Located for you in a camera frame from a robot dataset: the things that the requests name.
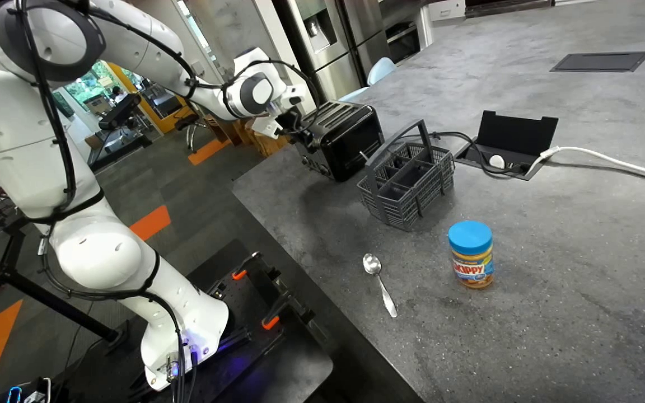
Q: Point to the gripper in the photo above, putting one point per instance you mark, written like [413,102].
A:
[290,122]

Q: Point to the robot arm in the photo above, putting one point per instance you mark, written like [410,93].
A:
[14,129]

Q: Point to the toaster lever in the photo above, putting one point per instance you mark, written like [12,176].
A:
[363,156]

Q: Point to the black toaster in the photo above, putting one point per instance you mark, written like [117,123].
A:
[345,140]

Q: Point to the steel refrigerator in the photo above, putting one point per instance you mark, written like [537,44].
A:
[333,39]

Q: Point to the office chair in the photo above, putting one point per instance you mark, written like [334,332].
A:
[188,123]

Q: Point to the light blue chair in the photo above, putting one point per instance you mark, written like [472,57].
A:
[381,70]

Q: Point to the grey cutlery basket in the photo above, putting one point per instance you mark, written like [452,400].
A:
[412,196]

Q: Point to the black orange clamp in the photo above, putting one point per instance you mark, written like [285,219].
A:
[271,322]
[239,274]

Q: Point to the metal spoon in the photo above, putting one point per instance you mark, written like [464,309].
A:
[373,264]

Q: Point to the white plug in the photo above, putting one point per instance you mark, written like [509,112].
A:
[496,162]

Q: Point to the open black outlet box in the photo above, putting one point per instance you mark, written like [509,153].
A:
[515,134]

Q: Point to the peanut butter jar blue lid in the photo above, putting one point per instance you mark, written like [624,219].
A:
[471,257]

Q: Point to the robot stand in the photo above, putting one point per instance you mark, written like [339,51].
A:
[277,364]

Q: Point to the closed black outlet hatch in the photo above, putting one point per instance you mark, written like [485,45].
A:
[601,61]

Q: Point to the camera on tripod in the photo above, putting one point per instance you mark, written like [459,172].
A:
[121,111]

